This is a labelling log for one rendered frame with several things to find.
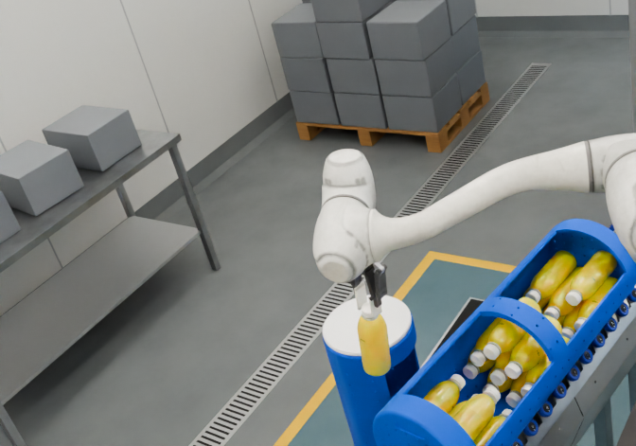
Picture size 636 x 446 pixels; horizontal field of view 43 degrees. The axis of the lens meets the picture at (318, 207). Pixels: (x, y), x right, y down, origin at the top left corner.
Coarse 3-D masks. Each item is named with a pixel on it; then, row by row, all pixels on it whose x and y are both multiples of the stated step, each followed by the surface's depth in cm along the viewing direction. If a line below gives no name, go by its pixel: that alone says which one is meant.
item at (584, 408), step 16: (624, 336) 238; (592, 352) 230; (608, 352) 232; (624, 352) 237; (608, 368) 232; (624, 368) 247; (592, 384) 227; (608, 384) 232; (576, 400) 222; (592, 400) 226; (608, 400) 253; (560, 416) 217; (576, 416) 221; (592, 416) 242; (560, 432) 216; (576, 432) 227
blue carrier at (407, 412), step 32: (576, 224) 232; (544, 256) 247; (576, 256) 242; (512, 288) 236; (480, 320) 226; (512, 320) 206; (544, 320) 206; (608, 320) 224; (448, 352) 217; (576, 352) 210; (416, 384) 209; (480, 384) 222; (544, 384) 200; (384, 416) 191; (416, 416) 184; (448, 416) 184; (512, 416) 192
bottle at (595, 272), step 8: (592, 256) 233; (600, 256) 231; (608, 256) 231; (592, 264) 229; (600, 264) 229; (608, 264) 229; (616, 264) 232; (584, 272) 227; (592, 272) 226; (600, 272) 227; (608, 272) 229; (576, 280) 225; (584, 280) 224; (592, 280) 225; (600, 280) 226; (576, 288) 224; (584, 288) 223; (592, 288) 224; (584, 296) 224
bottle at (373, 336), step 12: (360, 324) 191; (372, 324) 189; (384, 324) 191; (360, 336) 192; (372, 336) 190; (384, 336) 192; (372, 348) 192; (384, 348) 194; (372, 360) 195; (384, 360) 196; (372, 372) 198; (384, 372) 198
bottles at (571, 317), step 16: (576, 272) 235; (528, 288) 238; (560, 288) 231; (608, 288) 228; (544, 304) 235; (560, 304) 227; (592, 304) 223; (560, 320) 233; (576, 320) 228; (464, 368) 218; (480, 368) 218; (496, 368) 212; (544, 368) 207; (496, 384) 212; (512, 384) 214; (528, 384) 206; (512, 400) 211; (496, 416) 199
